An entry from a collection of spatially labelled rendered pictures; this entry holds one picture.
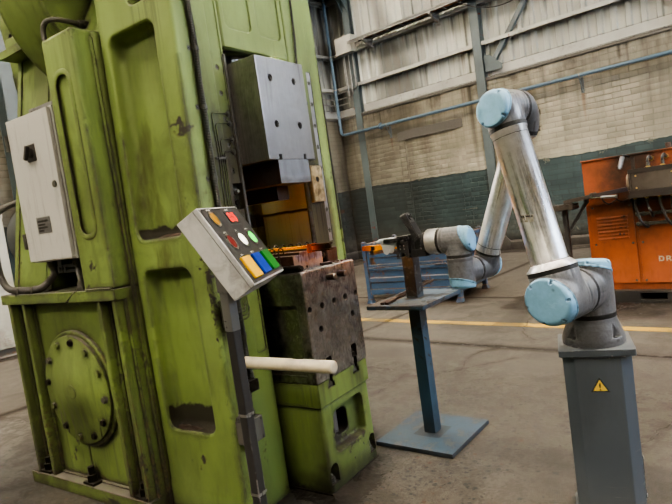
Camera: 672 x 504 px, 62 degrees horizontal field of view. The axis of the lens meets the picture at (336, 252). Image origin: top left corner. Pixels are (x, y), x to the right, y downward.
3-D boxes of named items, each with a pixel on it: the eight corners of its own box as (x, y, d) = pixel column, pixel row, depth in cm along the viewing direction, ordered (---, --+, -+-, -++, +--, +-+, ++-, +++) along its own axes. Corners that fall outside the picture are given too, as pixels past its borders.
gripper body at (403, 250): (395, 259, 206) (424, 257, 199) (392, 236, 206) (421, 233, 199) (404, 256, 212) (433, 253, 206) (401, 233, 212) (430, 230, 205)
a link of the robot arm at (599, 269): (625, 306, 180) (619, 253, 179) (601, 319, 170) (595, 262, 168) (578, 305, 192) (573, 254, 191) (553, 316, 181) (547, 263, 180)
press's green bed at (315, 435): (380, 456, 254) (366, 356, 251) (334, 498, 224) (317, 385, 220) (286, 442, 286) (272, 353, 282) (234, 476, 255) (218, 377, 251)
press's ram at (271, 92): (326, 158, 246) (313, 67, 243) (269, 159, 215) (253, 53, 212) (256, 173, 270) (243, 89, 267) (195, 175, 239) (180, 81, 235)
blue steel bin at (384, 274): (490, 287, 641) (483, 225, 636) (463, 302, 577) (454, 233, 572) (399, 290, 712) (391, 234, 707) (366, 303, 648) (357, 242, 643)
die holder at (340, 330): (367, 356, 251) (353, 258, 247) (317, 385, 220) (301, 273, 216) (272, 352, 282) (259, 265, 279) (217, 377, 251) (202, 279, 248)
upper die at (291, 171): (311, 181, 236) (308, 159, 235) (281, 183, 220) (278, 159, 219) (239, 194, 260) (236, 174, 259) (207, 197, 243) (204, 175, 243)
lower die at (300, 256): (323, 264, 239) (320, 244, 238) (294, 272, 222) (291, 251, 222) (251, 269, 263) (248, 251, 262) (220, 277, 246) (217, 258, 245)
